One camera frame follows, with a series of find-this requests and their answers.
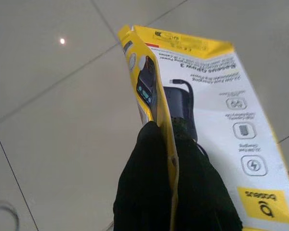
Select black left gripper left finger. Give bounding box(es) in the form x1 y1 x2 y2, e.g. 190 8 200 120
112 121 178 231

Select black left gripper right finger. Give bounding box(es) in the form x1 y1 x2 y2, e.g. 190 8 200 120
172 116 243 231

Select yellow power bank box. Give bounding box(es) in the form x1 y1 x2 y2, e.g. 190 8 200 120
117 24 289 226

